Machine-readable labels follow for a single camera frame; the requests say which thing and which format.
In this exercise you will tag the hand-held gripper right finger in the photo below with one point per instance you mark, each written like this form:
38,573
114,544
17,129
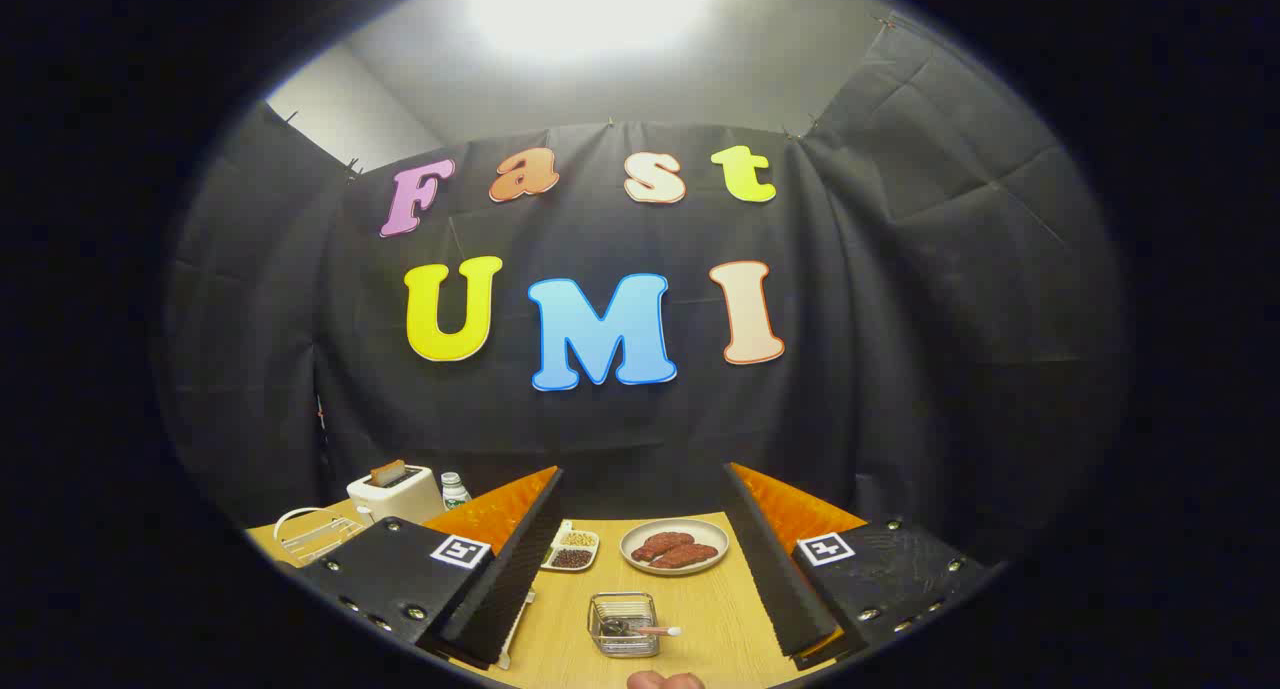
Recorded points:
785,589

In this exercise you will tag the beige plate with meat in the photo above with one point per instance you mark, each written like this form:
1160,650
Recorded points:
674,571

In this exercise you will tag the white bottle green label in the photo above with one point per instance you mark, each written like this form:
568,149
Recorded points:
455,491

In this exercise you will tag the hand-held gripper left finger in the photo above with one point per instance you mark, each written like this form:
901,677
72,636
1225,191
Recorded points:
500,589

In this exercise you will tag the brown bread slice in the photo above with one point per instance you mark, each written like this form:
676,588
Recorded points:
387,472

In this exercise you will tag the black backdrop cloth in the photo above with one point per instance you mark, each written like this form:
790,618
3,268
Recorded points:
900,319

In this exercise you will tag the reddish brown meat piece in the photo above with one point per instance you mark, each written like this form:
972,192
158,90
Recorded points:
660,545
688,557

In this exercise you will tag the white divided tray with beans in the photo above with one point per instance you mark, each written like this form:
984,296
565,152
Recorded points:
572,559

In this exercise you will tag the white toaster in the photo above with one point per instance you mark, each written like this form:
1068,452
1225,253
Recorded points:
400,499

